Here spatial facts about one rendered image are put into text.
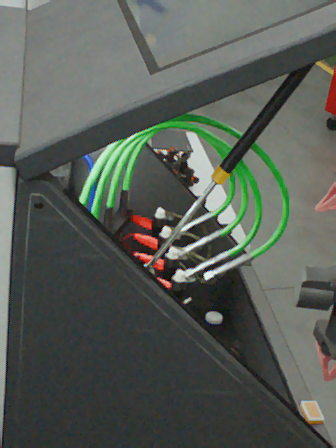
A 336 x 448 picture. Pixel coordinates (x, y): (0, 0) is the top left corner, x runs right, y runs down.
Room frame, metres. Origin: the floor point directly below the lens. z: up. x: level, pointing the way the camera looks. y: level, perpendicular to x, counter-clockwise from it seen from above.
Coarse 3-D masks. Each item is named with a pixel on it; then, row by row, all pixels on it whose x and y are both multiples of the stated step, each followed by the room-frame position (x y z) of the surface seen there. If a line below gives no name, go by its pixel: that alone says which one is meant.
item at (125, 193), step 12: (156, 132) 1.45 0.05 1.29; (144, 144) 1.45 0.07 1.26; (132, 156) 1.44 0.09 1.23; (132, 168) 1.44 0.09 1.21; (228, 192) 1.50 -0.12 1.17; (120, 204) 1.44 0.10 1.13; (228, 204) 1.49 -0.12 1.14; (204, 216) 1.48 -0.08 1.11; (216, 216) 1.49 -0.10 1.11; (192, 228) 1.47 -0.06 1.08
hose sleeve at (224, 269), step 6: (240, 258) 1.25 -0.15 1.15; (246, 258) 1.25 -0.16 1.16; (252, 258) 1.25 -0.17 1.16; (228, 264) 1.25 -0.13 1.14; (234, 264) 1.25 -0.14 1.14; (240, 264) 1.25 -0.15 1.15; (216, 270) 1.24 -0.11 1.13; (222, 270) 1.24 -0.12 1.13; (228, 270) 1.24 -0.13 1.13; (216, 276) 1.24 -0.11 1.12
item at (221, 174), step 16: (288, 80) 0.91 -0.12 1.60; (272, 96) 0.91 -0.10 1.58; (288, 96) 0.91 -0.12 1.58; (272, 112) 0.90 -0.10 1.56; (256, 128) 0.90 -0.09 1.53; (240, 144) 0.90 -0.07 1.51; (224, 160) 0.90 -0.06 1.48; (240, 160) 0.90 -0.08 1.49; (224, 176) 0.90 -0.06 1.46; (208, 192) 0.90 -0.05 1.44; (192, 208) 0.90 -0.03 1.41; (160, 256) 0.90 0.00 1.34
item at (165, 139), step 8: (160, 136) 2.21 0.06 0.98; (168, 136) 2.22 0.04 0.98; (176, 136) 2.24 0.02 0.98; (184, 136) 2.25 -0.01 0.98; (152, 144) 2.14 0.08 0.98; (160, 144) 2.15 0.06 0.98; (168, 144) 2.16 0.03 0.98; (176, 144) 2.17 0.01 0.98; (184, 144) 2.18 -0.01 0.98; (192, 152) 2.14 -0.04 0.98
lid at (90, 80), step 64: (64, 0) 1.47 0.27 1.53; (128, 0) 1.36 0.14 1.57; (192, 0) 1.22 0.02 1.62; (256, 0) 1.12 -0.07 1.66; (320, 0) 1.03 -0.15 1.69; (64, 64) 1.06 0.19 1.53; (128, 64) 0.97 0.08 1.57; (192, 64) 0.89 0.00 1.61; (256, 64) 0.86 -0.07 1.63; (64, 128) 0.83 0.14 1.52; (128, 128) 0.83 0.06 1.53
